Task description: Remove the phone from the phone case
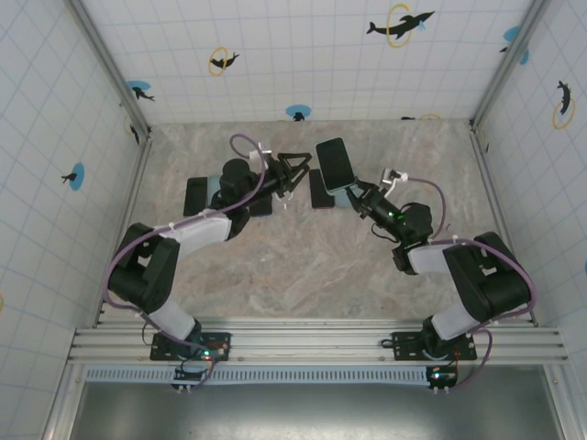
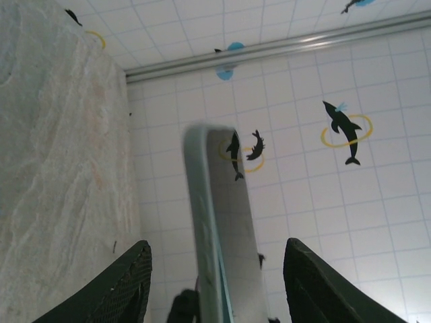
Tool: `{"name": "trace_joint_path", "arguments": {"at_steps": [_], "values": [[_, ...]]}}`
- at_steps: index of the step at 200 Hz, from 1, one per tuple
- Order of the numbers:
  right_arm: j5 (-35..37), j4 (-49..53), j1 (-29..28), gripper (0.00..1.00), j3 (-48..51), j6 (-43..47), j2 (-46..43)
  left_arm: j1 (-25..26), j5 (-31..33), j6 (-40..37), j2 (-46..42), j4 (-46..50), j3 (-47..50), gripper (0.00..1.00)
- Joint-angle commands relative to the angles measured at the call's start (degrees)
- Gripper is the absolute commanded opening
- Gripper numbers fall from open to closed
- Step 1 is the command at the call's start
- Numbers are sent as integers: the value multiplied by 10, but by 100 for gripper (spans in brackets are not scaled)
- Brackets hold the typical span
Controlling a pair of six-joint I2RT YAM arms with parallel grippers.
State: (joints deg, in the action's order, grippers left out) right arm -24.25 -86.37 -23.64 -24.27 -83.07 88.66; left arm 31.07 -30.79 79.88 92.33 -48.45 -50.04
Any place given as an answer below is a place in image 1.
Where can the grey metal panel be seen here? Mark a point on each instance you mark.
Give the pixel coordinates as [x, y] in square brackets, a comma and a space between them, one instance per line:
[321, 412]

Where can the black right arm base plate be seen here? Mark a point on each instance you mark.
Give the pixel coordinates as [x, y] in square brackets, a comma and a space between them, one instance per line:
[403, 344]

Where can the pale grey blue phone case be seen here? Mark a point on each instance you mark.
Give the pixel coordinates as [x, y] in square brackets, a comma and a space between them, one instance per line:
[343, 201]

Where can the black smartphone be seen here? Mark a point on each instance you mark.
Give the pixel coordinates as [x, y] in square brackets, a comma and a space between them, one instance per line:
[335, 162]

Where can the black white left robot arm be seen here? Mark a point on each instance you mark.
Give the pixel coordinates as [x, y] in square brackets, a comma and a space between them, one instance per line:
[147, 270]

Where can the purple smartphone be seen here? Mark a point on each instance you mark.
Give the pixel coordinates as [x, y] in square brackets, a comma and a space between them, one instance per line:
[318, 192]

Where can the aluminium corner post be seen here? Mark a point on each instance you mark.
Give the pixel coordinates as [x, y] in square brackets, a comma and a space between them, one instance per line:
[112, 69]
[497, 84]

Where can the aluminium side rail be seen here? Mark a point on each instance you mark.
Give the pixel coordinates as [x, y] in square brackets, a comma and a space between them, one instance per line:
[123, 229]
[493, 192]

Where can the aluminium mounting rail frame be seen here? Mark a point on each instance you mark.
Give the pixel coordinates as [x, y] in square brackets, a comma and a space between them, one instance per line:
[312, 341]

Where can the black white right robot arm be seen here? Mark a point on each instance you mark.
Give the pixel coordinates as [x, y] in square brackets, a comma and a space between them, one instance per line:
[486, 279]

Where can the small black controller board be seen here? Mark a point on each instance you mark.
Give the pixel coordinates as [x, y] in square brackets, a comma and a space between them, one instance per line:
[442, 377]
[188, 376]

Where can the light blue phone case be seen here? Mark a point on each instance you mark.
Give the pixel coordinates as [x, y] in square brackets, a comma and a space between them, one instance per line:
[213, 185]

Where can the blue smartphone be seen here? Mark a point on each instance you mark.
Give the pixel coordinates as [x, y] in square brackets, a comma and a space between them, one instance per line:
[265, 208]

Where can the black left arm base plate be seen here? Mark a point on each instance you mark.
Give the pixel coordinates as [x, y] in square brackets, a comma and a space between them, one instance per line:
[158, 348]

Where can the silver edged smartphone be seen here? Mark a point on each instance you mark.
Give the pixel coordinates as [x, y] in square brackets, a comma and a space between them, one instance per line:
[195, 197]

